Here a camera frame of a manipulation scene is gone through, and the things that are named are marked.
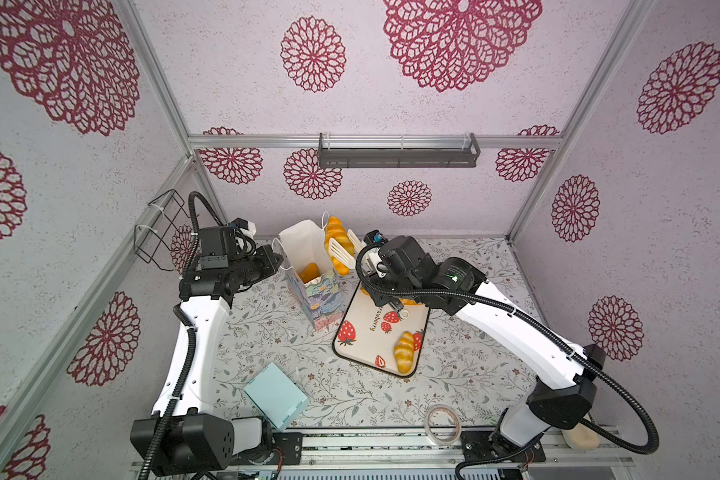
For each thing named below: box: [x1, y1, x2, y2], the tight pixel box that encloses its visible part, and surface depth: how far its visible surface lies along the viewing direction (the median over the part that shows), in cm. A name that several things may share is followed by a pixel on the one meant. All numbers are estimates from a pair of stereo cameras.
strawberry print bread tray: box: [332, 281, 431, 378], surface depth 94 cm
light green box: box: [243, 362, 310, 432], surface depth 81 cm
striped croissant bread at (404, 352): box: [394, 331, 415, 375], surface depth 89 cm
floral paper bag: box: [272, 212, 345, 331], surface depth 90 cm
